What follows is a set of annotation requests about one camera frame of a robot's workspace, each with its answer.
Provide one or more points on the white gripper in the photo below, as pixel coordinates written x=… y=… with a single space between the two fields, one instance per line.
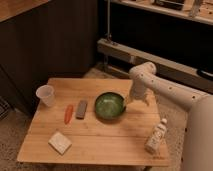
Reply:
x=138 y=91

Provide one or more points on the grey rectangular block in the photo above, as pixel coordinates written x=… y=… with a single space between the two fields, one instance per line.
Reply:
x=81 y=109

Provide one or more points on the long wooden beam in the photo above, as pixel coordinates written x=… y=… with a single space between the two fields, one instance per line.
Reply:
x=167 y=68

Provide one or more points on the translucent plastic cup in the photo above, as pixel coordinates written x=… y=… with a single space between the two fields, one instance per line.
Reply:
x=46 y=94

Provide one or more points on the white plastic bottle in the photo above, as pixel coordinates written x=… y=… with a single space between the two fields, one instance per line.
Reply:
x=154 y=140

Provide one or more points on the orange carrot toy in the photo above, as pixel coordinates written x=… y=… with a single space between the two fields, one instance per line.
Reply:
x=68 y=114

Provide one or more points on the low wooden table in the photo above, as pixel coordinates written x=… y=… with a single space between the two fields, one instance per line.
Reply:
x=94 y=141

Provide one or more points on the wooden shelf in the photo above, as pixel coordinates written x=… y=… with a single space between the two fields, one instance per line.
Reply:
x=195 y=10

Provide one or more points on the green ceramic bowl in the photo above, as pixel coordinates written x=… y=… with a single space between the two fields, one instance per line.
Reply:
x=109 y=106

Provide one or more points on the metal pole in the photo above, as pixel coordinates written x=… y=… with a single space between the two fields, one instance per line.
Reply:
x=108 y=20

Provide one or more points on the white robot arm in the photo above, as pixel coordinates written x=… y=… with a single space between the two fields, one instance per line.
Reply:
x=197 y=152

